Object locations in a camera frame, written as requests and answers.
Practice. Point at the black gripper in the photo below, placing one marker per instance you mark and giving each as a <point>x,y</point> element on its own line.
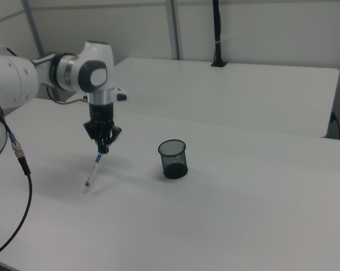
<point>101,115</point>

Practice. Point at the black mesh pen cup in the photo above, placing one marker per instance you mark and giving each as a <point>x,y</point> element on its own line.
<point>174,165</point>

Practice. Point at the blue and white marker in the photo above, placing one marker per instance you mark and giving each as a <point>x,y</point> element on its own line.
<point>94,169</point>

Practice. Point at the black pole with clamp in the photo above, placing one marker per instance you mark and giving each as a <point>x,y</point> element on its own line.
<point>218,34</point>

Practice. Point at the white rectangular table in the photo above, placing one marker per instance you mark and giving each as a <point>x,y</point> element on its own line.
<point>229,93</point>

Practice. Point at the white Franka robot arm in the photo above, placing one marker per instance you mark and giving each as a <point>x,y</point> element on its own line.
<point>14,82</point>

